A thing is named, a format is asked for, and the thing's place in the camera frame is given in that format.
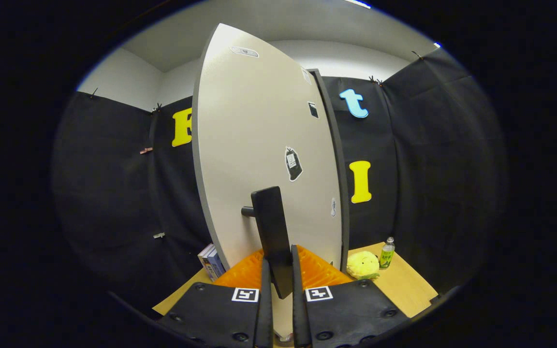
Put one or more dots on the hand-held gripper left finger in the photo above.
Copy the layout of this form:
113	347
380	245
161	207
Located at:
215	314

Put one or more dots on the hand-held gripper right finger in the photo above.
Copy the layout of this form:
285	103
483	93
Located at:
351	314

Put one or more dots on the grey shoe cabinet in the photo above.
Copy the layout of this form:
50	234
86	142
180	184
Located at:
340	169

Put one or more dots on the beige shoe cabinet door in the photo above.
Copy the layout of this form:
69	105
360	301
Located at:
249	121

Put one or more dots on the blue cover book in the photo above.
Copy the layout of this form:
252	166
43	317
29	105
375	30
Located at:
215	266

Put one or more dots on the yellow plush toy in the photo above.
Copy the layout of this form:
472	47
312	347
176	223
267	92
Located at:
361	265

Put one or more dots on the green drink bottle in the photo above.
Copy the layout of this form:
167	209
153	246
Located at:
387	255

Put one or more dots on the black backdrop cloth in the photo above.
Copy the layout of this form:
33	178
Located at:
443	169

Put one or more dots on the red clip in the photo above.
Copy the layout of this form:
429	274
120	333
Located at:
146	151

